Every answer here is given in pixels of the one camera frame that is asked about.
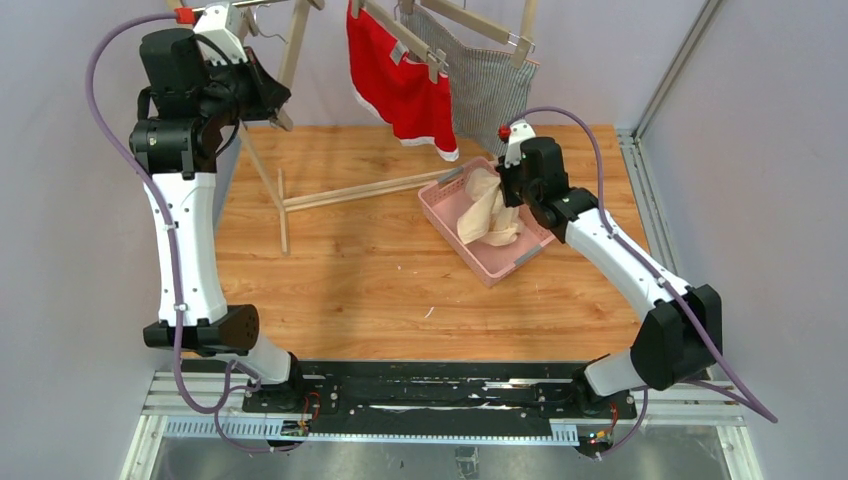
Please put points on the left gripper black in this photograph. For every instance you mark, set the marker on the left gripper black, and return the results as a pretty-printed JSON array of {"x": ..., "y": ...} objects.
[{"x": 255, "y": 85}]

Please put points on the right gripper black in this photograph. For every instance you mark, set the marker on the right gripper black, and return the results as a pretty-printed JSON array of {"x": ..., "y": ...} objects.
[{"x": 506, "y": 183}]

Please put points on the wooden clip hanger cream underwear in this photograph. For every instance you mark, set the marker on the wooden clip hanger cream underwear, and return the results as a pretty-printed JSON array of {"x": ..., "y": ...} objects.
[{"x": 293, "y": 40}]

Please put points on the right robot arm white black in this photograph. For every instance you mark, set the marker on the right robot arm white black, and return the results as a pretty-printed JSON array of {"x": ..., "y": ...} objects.
[{"x": 681, "y": 326}]

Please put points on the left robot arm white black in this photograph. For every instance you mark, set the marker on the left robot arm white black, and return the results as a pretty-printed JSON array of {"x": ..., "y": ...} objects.
[{"x": 194, "y": 92}]

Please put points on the grey striped underwear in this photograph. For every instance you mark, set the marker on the grey striped underwear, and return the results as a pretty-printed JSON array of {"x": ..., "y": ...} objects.
[{"x": 486, "y": 89}]

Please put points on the wooden clip hanger striped underwear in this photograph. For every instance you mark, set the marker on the wooden clip hanger striped underwear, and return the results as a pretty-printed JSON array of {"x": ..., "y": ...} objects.
[{"x": 522, "y": 41}]

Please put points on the wooden clip hanger red underwear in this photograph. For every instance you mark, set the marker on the wooden clip hanger red underwear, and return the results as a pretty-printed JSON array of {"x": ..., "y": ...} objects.
[{"x": 434, "y": 59}]

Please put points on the pink plastic basket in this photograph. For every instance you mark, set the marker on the pink plastic basket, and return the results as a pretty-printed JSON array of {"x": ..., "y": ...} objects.
[{"x": 445, "y": 199}]

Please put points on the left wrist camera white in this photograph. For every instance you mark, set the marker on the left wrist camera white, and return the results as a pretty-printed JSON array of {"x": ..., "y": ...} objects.
[{"x": 226, "y": 26}]

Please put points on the wooden clothes rack frame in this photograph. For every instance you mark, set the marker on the wooden clothes rack frame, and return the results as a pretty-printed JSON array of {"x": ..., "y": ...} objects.
[{"x": 284, "y": 206}]

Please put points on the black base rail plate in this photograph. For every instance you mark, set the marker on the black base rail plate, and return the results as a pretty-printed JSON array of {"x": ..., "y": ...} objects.
[{"x": 428, "y": 402}]

